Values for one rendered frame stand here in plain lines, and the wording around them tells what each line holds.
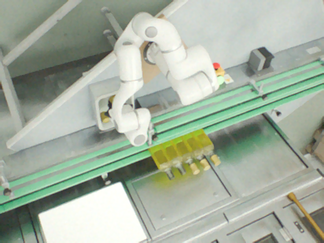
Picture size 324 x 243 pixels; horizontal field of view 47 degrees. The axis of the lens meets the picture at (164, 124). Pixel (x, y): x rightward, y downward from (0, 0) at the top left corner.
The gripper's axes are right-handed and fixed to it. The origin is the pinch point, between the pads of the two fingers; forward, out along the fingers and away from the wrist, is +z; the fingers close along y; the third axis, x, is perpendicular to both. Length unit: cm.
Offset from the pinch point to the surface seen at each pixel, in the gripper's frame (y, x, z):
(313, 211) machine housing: 74, -54, -59
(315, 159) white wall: 330, -300, 143
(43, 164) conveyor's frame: -37.0, -18.3, -1.5
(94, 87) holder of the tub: -7.5, 11.3, 0.2
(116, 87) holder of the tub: 0.6, 10.5, -3.7
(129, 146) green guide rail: 1.9, -20.9, -6.7
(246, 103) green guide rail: 66, -17, -9
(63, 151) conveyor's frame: -27.0, -17.4, 0.9
